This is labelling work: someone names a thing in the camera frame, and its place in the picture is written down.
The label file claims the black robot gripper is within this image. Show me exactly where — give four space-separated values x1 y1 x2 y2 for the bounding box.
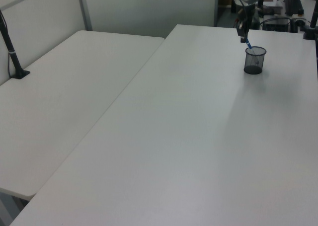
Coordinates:
236 9 251 44

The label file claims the blue and white marker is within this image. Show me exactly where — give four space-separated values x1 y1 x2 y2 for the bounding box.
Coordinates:
245 38 260 64

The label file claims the black mesh pen cup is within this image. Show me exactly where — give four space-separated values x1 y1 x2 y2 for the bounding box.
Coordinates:
243 46 267 75

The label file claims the black equipment box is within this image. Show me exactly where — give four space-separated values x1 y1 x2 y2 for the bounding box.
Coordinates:
262 16 292 33

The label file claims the black keyboard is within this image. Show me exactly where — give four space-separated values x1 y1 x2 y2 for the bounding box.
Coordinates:
283 0 305 16

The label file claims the black camera stand with clamp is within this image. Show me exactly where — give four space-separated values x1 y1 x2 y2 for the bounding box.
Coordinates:
302 0 318 41

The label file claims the grey metal partition post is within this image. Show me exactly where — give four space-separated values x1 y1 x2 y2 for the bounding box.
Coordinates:
76 0 93 32

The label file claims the black camera stand with band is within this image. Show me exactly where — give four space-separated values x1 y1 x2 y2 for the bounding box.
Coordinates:
0 9 31 80

